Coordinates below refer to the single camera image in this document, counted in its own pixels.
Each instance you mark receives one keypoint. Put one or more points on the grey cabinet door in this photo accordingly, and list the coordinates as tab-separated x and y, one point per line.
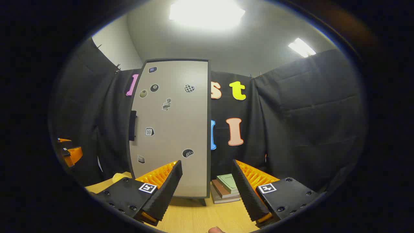
174	129

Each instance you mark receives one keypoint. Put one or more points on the brown book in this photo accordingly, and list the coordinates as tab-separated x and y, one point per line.
220	191

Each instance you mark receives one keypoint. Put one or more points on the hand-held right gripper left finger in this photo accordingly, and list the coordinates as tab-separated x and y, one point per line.
166	191

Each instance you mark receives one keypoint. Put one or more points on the black backdrop cloth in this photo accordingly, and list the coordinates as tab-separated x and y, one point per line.
307	123

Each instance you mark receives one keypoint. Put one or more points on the grey book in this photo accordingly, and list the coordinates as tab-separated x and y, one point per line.
217	199

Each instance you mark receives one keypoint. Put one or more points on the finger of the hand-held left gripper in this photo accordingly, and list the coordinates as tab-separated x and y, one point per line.
64	140
75	155

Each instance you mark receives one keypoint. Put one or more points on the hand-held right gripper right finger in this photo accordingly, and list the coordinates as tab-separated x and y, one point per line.
247	194

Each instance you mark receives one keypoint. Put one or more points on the yellow potato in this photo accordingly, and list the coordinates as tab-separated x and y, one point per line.
118	178

